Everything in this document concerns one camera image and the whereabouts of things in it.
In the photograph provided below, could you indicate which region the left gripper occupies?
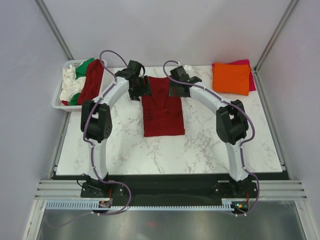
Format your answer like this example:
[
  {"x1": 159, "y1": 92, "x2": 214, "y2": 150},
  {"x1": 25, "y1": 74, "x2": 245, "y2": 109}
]
[{"x1": 128, "y1": 76, "x2": 152, "y2": 102}]

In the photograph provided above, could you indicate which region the dark red t-shirt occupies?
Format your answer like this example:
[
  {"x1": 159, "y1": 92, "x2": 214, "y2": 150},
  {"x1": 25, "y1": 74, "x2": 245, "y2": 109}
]
[{"x1": 141, "y1": 76, "x2": 185, "y2": 137}]

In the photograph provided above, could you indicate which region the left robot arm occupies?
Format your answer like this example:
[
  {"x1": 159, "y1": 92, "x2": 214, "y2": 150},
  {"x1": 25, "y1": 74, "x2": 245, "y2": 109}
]
[{"x1": 80, "y1": 60, "x2": 152, "y2": 197}]

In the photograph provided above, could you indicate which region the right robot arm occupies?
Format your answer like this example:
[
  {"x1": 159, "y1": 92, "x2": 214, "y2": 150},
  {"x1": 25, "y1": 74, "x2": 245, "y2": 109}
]
[{"x1": 168, "y1": 66, "x2": 249, "y2": 197}]

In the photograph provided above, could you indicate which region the dark red shirt in basket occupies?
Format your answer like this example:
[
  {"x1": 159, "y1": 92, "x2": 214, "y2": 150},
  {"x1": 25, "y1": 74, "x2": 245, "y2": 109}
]
[{"x1": 77, "y1": 59, "x2": 104, "y2": 105}]

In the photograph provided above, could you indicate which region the folded orange t-shirt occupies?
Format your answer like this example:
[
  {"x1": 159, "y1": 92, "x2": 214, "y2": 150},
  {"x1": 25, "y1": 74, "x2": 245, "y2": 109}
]
[{"x1": 212, "y1": 61, "x2": 251, "y2": 97}]

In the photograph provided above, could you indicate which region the green t-shirt in basket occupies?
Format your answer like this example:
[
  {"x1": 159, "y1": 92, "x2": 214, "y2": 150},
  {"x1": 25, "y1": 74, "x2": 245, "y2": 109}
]
[{"x1": 68, "y1": 58, "x2": 95, "y2": 106}]

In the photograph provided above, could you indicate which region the white t-shirt in basket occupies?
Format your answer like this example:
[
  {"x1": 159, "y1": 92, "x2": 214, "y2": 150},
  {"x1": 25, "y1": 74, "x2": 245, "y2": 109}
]
[{"x1": 59, "y1": 64, "x2": 76, "y2": 102}]

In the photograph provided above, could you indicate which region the folded pink t-shirt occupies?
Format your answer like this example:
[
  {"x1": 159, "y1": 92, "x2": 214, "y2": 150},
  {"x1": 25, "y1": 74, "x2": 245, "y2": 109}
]
[{"x1": 211, "y1": 58, "x2": 257, "y2": 92}]

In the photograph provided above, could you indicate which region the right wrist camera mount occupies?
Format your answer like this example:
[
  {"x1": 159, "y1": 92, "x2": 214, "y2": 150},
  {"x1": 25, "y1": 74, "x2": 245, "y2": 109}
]
[{"x1": 179, "y1": 64, "x2": 192, "y2": 71}]

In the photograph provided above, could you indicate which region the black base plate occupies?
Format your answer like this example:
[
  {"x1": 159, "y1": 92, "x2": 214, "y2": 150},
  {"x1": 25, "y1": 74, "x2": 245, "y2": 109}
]
[{"x1": 51, "y1": 172, "x2": 260, "y2": 207}]

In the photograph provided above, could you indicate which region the white slotted cable duct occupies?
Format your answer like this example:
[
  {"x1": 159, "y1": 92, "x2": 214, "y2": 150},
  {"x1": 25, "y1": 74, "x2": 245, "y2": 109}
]
[{"x1": 45, "y1": 199, "x2": 248, "y2": 211}]

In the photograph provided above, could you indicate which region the left aluminium frame post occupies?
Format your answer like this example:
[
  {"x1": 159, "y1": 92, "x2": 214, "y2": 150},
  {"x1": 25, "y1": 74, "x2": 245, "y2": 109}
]
[{"x1": 34, "y1": 0, "x2": 74, "y2": 60}]

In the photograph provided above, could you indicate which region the aluminium frame post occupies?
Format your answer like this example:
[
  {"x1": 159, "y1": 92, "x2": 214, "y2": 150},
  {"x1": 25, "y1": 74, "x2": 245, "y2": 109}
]
[
  {"x1": 34, "y1": 0, "x2": 74, "y2": 60},
  {"x1": 253, "y1": 0, "x2": 300, "y2": 74}
]

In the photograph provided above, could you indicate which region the aluminium front rail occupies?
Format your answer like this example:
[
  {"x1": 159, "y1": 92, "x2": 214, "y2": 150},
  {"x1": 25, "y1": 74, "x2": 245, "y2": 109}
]
[{"x1": 35, "y1": 180, "x2": 307, "y2": 201}]

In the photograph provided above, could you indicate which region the right aluminium frame post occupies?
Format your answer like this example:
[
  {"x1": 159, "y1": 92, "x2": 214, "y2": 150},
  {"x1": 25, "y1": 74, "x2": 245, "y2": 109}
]
[{"x1": 253, "y1": 0, "x2": 300, "y2": 74}]

